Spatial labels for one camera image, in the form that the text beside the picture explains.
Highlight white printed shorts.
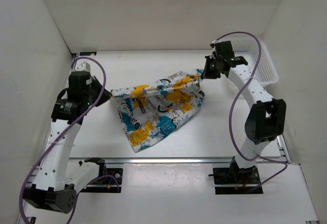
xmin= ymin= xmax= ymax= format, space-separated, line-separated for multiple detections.
xmin=110 ymin=69 xmax=205 ymax=153

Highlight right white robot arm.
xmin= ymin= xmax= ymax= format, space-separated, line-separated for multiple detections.
xmin=201 ymin=41 xmax=286 ymax=183

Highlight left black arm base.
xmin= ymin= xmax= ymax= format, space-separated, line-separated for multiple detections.
xmin=77 ymin=158 xmax=123 ymax=193

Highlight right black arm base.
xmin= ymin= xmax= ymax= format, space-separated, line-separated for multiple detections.
xmin=208 ymin=160 xmax=264 ymax=195

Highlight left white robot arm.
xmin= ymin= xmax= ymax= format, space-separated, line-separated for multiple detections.
xmin=22 ymin=71 xmax=111 ymax=214

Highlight white plastic mesh basket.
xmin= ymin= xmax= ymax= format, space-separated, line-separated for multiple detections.
xmin=229 ymin=37 xmax=279 ymax=86

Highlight dark label sticker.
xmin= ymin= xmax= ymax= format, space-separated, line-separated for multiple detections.
xmin=79 ymin=52 xmax=97 ymax=56

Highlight aluminium rail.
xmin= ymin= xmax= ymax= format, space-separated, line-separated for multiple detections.
xmin=68 ymin=157 xmax=292 ymax=164

